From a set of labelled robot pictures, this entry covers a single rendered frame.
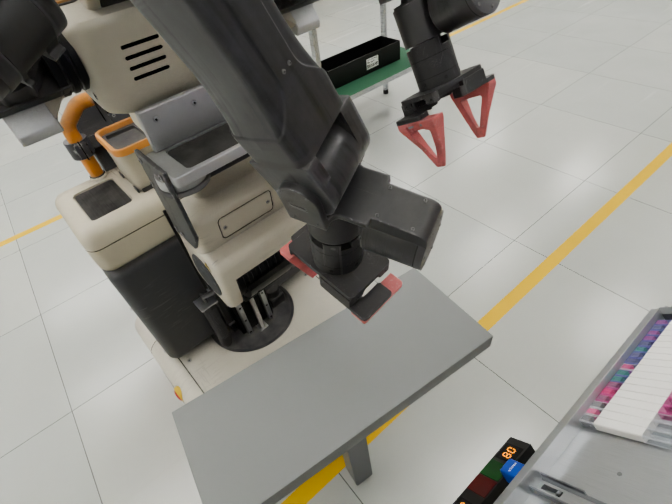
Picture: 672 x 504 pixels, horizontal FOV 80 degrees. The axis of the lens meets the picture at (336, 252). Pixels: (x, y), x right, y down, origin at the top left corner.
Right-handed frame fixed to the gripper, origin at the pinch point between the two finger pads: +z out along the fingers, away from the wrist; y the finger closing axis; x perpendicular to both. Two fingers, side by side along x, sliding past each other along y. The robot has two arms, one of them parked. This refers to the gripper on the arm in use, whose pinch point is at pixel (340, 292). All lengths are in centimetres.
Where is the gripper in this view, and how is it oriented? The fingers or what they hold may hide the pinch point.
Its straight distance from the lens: 52.8
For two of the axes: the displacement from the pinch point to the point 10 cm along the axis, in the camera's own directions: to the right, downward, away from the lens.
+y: 7.2, 5.5, -4.2
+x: 6.9, -6.1, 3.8
